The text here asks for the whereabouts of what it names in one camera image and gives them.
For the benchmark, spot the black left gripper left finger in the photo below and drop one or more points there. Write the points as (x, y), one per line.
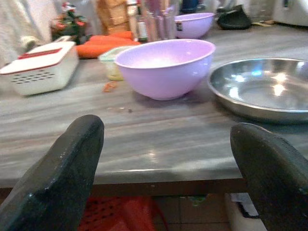
(57, 183)

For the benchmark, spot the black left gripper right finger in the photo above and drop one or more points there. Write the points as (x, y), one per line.
(276, 178)

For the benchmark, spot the red plastic stool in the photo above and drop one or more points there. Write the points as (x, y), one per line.
(120, 214)

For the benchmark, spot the stainless steel plate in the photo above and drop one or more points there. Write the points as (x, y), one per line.
(262, 96)

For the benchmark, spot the orange carrot peel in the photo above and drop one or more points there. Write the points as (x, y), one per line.
(109, 87)

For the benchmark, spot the white grater box red blade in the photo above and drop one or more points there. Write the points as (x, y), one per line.
(41, 72)

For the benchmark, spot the small container green lid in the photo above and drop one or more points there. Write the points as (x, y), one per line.
(111, 69)

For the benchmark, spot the orange carrot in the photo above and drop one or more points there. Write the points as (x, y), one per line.
(90, 51)
(108, 41)
(121, 35)

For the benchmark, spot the large purple plastic bowl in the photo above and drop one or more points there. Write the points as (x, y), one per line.
(166, 72)

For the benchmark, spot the colourful snack packet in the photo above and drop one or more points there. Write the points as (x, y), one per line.
(69, 24)

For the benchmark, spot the white hanging cloth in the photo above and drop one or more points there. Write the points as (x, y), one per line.
(21, 26)

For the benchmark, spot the small purple plastic bowl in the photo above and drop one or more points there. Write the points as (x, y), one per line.
(195, 25)

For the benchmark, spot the red lid cracker jar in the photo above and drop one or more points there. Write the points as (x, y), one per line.
(113, 16)

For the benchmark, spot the small white cap bottle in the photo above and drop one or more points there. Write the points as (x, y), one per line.
(132, 21)

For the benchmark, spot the clear drinking glass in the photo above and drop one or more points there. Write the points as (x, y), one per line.
(161, 21)

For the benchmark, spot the dark blue jar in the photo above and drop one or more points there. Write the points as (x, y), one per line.
(188, 6)

